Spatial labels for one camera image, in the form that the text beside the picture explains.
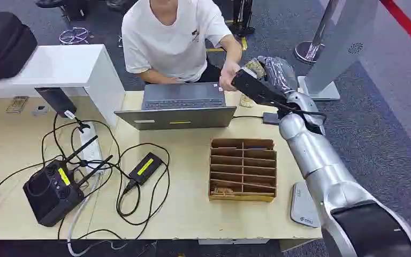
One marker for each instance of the black bag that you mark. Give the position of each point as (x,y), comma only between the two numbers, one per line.
(3,46)

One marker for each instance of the person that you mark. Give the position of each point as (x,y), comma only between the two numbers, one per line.
(170,42)

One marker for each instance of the person's left hand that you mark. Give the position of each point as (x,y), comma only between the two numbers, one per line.
(228,73)

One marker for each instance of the grey laptop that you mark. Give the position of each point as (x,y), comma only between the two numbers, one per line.
(177,106)

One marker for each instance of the dark grey usb hub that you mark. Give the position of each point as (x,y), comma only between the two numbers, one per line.
(271,118)

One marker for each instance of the black router with antennas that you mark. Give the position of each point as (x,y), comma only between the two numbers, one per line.
(51,193)

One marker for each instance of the wooden card box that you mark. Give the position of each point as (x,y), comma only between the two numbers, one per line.
(242,170)

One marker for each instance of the black tripod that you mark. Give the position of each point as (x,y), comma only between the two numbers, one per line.
(242,17)

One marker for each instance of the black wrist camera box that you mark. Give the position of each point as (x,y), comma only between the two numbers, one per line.
(257,88)

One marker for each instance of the grey flat pad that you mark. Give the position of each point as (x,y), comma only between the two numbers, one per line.
(303,205)

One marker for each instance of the red barrier belt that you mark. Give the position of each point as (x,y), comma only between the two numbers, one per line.
(407,25)

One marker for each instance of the white power strip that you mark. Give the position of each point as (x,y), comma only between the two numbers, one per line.
(91,150)

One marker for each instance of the black flat device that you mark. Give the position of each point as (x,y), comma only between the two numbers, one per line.
(56,101)

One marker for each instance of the small grey block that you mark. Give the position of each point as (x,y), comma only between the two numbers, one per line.
(40,110)

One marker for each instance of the white cabinet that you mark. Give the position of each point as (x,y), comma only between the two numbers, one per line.
(60,67)

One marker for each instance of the black power adapter yellow label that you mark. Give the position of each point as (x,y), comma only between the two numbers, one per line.
(145,168)

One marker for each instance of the grey sign stand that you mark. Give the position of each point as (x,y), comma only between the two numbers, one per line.
(340,46)

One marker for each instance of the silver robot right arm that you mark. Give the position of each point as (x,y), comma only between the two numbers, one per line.
(315,152)

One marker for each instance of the chrome stanchion post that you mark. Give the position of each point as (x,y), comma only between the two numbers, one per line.
(318,33)

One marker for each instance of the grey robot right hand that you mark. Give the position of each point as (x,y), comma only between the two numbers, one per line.
(280,74)

